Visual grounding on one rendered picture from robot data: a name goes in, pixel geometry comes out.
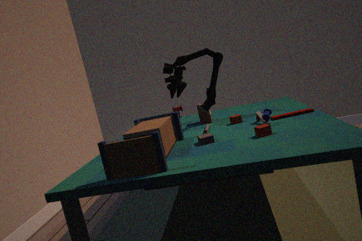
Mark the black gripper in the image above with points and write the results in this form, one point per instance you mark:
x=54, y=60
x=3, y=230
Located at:
x=178, y=86

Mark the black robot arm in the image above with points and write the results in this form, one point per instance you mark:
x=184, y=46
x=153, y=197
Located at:
x=211, y=91

